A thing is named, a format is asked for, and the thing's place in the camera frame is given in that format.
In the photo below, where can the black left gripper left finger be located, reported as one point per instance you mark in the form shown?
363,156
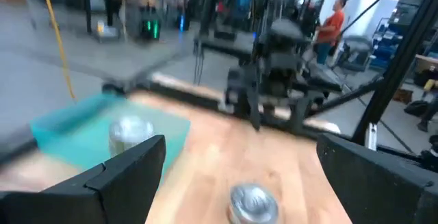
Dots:
119,189

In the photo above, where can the black metal rig frame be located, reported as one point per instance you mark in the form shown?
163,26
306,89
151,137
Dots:
393,80

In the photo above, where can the computer with green lights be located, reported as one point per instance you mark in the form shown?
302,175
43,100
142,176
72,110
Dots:
150,27

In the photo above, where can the silver lid tin can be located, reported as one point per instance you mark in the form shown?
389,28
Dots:
253,203

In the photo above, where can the person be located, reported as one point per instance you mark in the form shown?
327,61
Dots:
429,104
332,25

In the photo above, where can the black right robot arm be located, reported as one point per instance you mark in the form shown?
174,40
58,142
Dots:
280,76

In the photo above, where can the black work table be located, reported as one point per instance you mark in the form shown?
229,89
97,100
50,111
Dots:
226,44

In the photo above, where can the metal tin can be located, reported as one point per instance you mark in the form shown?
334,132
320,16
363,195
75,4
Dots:
130,131

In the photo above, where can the computer with blue lights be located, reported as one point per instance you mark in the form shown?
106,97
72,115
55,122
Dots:
182,22

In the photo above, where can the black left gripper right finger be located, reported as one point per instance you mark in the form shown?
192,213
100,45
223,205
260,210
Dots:
376,189

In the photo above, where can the teal plastic bin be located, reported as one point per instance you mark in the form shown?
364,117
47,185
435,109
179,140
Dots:
85,142

